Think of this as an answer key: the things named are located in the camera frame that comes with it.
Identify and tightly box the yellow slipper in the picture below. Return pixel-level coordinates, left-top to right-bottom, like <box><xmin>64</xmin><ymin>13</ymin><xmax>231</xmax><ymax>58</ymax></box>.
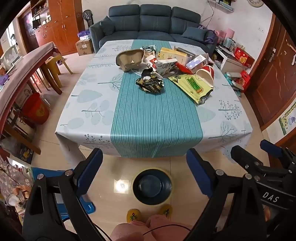
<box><xmin>126</xmin><ymin>209</ymin><xmax>142</xmax><ymax>223</ymax></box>
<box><xmin>158</xmin><ymin>204</ymin><xmax>173</xmax><ymax>218</ymax></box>

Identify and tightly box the red yellow printed box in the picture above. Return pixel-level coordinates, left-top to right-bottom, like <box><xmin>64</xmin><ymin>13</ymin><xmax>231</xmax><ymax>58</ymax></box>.
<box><xmin>233</xmin><ymin>47</ymin><xmax>255</xmax><ymax>67</ymax></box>

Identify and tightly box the white blue carton box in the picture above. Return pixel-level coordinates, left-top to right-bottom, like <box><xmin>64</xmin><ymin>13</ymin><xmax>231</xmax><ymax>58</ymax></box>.
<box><xmin>186</xmin><ymin>54</ymin><xmax>210</xmax><ymax>74</ymax></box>

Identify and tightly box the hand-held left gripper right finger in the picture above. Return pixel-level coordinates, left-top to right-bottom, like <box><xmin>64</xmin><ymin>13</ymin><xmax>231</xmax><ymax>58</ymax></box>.
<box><xmin>185</xmin><ymin>148</ymin><xmax>265</xmax><ymax>241</ymax></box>

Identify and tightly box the wooden cabinet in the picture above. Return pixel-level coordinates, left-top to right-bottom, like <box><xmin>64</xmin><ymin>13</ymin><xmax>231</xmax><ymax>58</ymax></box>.
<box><xmin>17</xmin><ymin>0</ymin><xmax>84</xmax><ymax>56</ymax></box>

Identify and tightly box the person's right leg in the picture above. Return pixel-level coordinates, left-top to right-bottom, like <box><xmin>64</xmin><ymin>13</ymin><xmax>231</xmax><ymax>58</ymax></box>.
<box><xmin>146</xmin><ymin>214</ymin><xmax>192</xmax><ymax>241</ymax></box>

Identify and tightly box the leaf print tablecloth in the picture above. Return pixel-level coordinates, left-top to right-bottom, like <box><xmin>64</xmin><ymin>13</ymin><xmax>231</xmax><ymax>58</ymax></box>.
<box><xmin>55</xmin><ymin>39</ymin><xmax>252</xmax><ymax>158</ymax></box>

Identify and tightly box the dark blue cushion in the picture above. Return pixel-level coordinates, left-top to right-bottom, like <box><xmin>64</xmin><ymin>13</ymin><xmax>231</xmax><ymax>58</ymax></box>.
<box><xmin>181</xmin><ymin>27</ymin><xmax>207</xmax><ymax>43</ymax></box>
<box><xmin>99</xmin><ymin>16</ymin><xmax>115</xmax><ymax>36</ymax></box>

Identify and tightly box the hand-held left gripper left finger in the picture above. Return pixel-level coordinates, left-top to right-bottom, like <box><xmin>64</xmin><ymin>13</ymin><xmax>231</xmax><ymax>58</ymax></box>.
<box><xmin>22</xmin><ymin>148</ymin><xmax>109</xmax><ymax>241</ymax></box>

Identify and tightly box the yellow green snack bag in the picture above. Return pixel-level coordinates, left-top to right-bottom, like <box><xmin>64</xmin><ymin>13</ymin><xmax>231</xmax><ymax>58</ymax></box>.
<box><xmin>168</xmin><ymin>74</ymin><xmax>213</xmax><ymax>106</ymax></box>

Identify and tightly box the wall shelf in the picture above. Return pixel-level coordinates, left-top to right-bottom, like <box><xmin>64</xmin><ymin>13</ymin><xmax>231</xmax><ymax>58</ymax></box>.
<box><xmin>215</xmin><ymin>0</ymin><xmax>234</xmax><ymax>11</ymax></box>

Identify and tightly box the white plastic basket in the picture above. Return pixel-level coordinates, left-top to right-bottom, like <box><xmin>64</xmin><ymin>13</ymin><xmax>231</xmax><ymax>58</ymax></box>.
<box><xmin>0</xmin><ymin>45</ymin><xmax>23</xmax><ymax>70</ymax></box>

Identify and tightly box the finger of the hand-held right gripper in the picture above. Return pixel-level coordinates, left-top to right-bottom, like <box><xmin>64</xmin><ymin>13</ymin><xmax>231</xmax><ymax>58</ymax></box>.
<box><xmin>260</xmin><ymin>139</ymin><xmax>296</xmax><ymax>172</ymax></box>
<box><xmin>231</xmin><ymin>145</ymin><xmax>290</xmax><ymax>184</ymax></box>

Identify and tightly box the wooden door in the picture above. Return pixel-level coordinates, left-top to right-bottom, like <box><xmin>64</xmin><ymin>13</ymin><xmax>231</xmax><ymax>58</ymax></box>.
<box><xmin>245</xmin><ymin>14</ymin><xmax>296</xmax><ymax>130</ymax></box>

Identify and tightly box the brown covered dining table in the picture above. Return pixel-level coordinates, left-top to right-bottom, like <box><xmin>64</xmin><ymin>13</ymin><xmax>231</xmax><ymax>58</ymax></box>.
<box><xmin>0</xmin><ymin>42</ymin><xmax>63</xmax><ymax>130</ymax></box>

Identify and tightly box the red bucket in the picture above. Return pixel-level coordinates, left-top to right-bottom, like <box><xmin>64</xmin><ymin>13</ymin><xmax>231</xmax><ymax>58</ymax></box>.
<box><xmin>22</xmin><ymin>93</ymin><xmax>50</xmax><ymax>126</ymax></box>

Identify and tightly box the yellow plastic stool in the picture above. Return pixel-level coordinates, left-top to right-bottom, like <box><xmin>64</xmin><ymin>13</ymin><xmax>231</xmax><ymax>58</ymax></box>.
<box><xmin>41</xmin><ymin>54</ymin><xmax>73</xmax><ymax>87</ymax></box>

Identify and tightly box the black gold wrapper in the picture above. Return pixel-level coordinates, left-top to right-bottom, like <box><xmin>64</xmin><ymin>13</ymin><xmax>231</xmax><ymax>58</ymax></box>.
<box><xmin>135</xmin><ymin>70</ymin><xmax>164</xmax><ymax>94</ymax></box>

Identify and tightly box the black yellow-rimmed trash bin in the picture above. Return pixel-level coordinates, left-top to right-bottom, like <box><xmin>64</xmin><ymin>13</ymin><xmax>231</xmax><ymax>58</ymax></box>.
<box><xmin>131</xmin><ymin>168</ymin><xmax>173</xmax><ymax>205</ymax></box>

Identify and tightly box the dark blue sofa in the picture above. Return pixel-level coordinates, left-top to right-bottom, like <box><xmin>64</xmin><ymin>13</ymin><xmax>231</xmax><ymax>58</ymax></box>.
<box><xmin>89</xmin><ymin>5</ymin><xmax>219</xmax><ymax>56</ymax></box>

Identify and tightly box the person's leg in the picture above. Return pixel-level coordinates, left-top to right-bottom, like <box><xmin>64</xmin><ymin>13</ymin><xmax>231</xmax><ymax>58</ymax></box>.
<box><xmin>110</xmin><ymin>221</ymin><xmax>148</xmax><ymax>241</ymax></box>
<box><xmin>146</xmin><ymin>214</ymin><xmax>192</xmax><ymax>241</ymax></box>

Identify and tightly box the red white paper cup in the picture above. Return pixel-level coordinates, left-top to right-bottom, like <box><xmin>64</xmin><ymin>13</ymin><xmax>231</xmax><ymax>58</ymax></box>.
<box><xmin>195</xmin><ymin>65</ymin><xmax>215</xmax><ymax>90</ymax></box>

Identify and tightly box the teal grey stepper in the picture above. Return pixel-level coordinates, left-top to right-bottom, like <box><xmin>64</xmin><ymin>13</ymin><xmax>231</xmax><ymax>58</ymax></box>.
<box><xmin>225</xmin><ymin>72</ymin><xmax>243</xmax><ymax>92</ymax></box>

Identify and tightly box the purple bag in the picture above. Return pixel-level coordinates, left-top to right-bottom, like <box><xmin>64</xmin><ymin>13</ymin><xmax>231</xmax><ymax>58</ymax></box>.
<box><xmin>198</xmin><ymin>24</ymin><xmax>219</xmax><ymax>44</ymax></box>

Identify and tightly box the person's left leg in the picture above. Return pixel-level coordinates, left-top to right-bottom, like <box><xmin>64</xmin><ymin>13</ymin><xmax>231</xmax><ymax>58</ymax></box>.
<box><xmin>110</xmin><ymin>221</ymin><xmax>148</xmax><ymax>241</ymax></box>

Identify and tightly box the teal small appliance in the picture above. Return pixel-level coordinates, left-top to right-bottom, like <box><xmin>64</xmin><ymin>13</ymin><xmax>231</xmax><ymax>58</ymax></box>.
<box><xmin>223</xmin><ymin>37</ymin><xmax>236</xmax><ymax>50</ymax></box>

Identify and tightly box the grey box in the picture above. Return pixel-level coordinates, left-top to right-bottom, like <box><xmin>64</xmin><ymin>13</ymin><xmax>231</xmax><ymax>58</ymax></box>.
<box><xmin>173</xmin><ymin>46</ymin><xmax>196</xmax><ymax>58</ymax></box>

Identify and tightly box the yellow snack package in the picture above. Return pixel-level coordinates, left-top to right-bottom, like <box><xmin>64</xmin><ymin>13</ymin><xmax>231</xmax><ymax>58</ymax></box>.
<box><xmin>158</xmin><ymin>47</ymin><xmax>188</xmax><ymax>64</ymax></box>

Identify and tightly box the black cable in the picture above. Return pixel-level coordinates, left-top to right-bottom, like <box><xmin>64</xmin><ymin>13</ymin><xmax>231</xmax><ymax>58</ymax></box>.
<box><xmin>142</xmin><ymin>224</ymin><xmax>192</xmax><ymax>235</ymax></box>

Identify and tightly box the cardboard box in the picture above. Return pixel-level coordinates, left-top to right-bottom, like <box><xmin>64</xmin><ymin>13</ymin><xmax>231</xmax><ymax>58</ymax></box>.
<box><xmin>76</xmin><ymin>38</ymin><xmax>94</xmax><ymax>56</ymax></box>

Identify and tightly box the blue plastic stool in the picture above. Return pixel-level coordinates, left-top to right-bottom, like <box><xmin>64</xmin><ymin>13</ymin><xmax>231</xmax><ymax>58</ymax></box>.
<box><xmin>31</xmin><ymin>167</ymin><xmax>96</xmax><ymax>220</ymax></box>

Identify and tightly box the white side table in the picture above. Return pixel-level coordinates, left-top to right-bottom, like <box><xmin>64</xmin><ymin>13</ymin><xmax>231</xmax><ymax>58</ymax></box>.
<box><xmin>217</xmin><ymin>47</ymin><xmax>245</xmax><ymax>75</ymax></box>

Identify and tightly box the white red carton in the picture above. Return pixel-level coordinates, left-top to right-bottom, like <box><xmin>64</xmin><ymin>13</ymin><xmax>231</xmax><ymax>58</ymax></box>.
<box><xmin>144</xmin><ymin>56</ymin><xmax>178</xmax><ymax>77</ymax></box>

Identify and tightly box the white brown snack packet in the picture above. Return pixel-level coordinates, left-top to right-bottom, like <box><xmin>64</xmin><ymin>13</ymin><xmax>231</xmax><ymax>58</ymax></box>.
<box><xmin>142</xmin><ymin>46</ymin><xmax>158</xmax><ymax>58</ymax></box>

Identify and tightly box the floral wrapping paper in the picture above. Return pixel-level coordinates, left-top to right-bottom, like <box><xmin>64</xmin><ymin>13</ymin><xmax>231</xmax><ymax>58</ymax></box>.
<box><xmin>0</xmin><ymin>162</ymin><xmax>30</xmax><ymax>204</ymax></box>

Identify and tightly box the animal wall sticker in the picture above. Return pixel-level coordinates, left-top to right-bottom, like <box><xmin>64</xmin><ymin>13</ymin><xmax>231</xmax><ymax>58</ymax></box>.
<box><xmin>279</xmin><ymin>109</ymin><xmax>296</xmax><ymax>136</ymax></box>

